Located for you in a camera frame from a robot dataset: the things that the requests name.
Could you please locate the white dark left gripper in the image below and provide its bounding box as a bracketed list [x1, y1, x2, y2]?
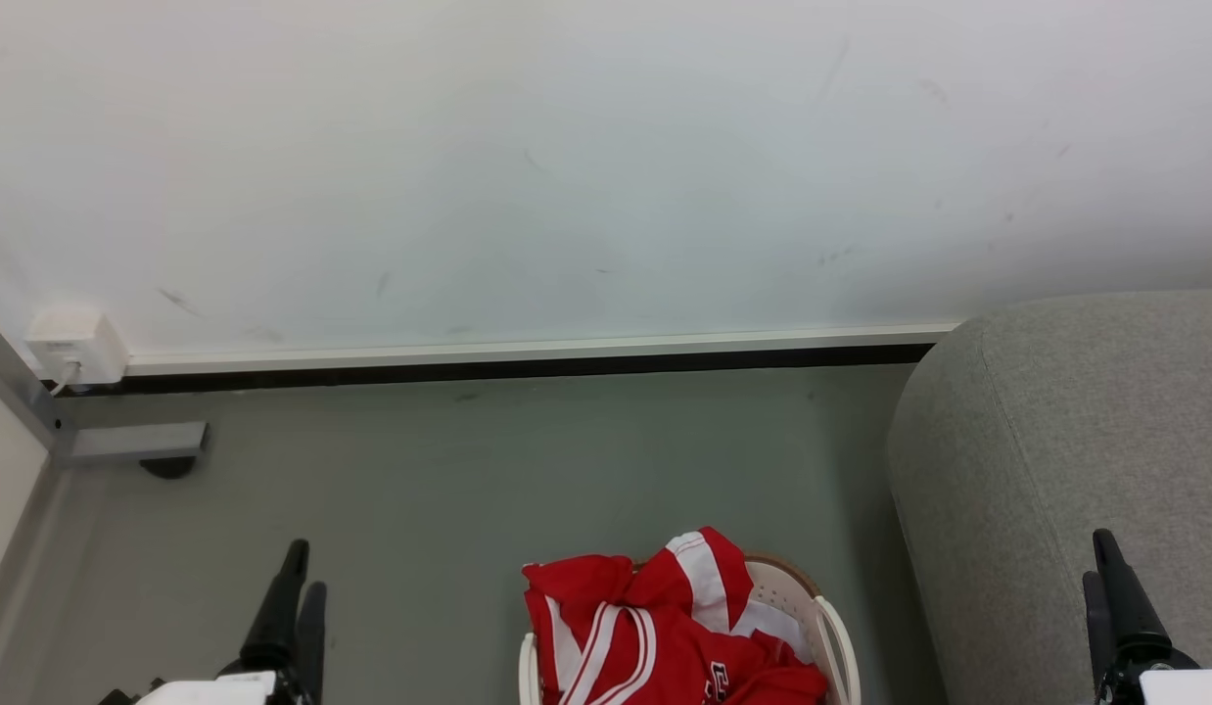
[99, 539, 329, 705]

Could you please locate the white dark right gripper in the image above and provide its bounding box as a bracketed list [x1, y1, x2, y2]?
[1083, 529, 1212, 705]

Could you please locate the red white sports jersey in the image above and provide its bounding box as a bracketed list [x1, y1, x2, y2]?
[522, 527, 830, 705]

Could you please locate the grey upholstered seat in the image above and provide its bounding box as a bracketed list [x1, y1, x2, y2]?
[885, 290, 1212, 705]

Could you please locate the white perforated laundry basket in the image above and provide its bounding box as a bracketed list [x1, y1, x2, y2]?
[518, 551, 862, 705]

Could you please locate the white baseboard strip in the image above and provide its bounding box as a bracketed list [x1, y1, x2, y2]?
[124, 320, 962, 379]

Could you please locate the grey metal frame leg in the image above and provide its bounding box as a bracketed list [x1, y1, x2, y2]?
[0, 311, 211, 705]

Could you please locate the white wall socket box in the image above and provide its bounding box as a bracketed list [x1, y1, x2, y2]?
[23, 305, 130, 388]

